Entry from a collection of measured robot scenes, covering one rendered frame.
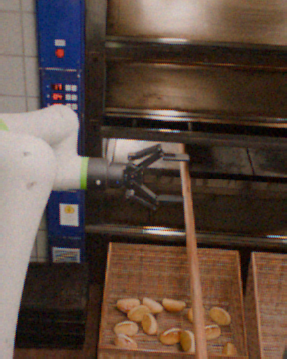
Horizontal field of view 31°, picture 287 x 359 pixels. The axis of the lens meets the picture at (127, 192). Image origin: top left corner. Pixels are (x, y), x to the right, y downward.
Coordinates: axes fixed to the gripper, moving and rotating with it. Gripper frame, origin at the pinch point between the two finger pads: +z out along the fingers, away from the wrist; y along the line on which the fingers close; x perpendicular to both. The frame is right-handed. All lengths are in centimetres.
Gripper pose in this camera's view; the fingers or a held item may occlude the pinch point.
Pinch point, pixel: (182, 179)
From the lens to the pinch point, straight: 145.2
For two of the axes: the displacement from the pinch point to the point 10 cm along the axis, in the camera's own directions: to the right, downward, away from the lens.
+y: -0.4, 8.5, 5.3
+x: -0.5, 5.3, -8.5
